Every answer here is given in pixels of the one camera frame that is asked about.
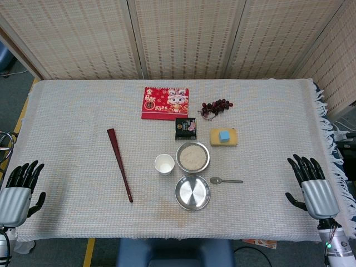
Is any empty steel plate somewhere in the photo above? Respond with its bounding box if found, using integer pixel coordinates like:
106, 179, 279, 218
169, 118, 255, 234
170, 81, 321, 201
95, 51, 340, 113
175, 175, 211, 211

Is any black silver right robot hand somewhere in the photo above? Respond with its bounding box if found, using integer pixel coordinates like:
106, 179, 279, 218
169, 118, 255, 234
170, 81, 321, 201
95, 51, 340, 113
285, 154, 340, 220

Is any white power strip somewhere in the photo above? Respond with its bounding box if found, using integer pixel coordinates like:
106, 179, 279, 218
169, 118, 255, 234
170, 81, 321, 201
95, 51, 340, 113
332, 129, 356, 141

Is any small black packet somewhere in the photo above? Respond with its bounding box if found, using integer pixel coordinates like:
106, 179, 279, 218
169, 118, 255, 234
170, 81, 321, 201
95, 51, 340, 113
174, 117, 198, 141

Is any woven bamboo folding screen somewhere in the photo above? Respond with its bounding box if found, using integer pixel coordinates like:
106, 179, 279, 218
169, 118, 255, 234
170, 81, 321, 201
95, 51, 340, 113
0, 0, 356, 120

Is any orange printed snack packet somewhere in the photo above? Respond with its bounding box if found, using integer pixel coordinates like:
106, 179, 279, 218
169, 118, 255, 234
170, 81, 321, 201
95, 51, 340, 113
241, 238, 279, 249

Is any red desk calendar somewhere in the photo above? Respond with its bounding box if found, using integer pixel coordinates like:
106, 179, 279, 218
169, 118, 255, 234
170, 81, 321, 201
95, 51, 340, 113
141, 86, 191, 121

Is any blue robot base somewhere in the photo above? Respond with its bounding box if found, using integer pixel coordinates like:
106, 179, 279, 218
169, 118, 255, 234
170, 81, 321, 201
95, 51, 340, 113
116, 238, 234, 267

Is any steel bowl with powder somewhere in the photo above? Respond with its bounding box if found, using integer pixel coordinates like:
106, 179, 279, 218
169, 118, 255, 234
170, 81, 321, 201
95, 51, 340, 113
176, 141, 211, 173

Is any folded dark red fan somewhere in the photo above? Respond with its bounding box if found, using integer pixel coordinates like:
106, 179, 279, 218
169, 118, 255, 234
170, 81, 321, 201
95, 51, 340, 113
106, 128, 134, 203

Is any white paper cup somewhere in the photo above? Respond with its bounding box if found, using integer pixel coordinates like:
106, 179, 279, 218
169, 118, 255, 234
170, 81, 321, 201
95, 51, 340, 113
154, 154, 175, 175

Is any white woven tablecloth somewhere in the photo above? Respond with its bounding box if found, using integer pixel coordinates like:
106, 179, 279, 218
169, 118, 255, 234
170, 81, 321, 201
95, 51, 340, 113
12, 78, 356, 243

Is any yellow sponge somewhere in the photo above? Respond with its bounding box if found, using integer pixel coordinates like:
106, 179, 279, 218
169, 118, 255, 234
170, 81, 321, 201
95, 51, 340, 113
210, 127, 239, 147

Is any small metal spoon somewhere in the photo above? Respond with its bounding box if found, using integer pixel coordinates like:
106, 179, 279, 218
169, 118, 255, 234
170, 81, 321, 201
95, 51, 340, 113
210, 176, 244, 185

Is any black floor cable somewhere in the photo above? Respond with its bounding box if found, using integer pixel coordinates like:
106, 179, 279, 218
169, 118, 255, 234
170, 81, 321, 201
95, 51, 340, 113
233, 244, 275, 267

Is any dark red grape bunch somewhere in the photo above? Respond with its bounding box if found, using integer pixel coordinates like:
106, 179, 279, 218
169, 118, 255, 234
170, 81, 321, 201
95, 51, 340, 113
197, 98, 234, 121

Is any black box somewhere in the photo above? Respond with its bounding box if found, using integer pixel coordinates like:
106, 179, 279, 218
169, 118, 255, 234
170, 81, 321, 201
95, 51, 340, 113
335, 139, 356, 179

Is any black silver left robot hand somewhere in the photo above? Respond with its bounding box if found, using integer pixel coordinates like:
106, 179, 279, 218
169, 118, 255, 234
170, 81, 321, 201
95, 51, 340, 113
0, 160, 47, 228

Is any chrome metal frame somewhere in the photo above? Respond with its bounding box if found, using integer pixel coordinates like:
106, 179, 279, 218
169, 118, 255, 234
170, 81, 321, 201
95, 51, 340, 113
0, 131, 19, 164

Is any blue chair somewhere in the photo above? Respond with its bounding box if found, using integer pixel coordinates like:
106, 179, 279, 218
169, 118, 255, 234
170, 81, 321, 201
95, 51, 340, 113
0, 44, 14, 75

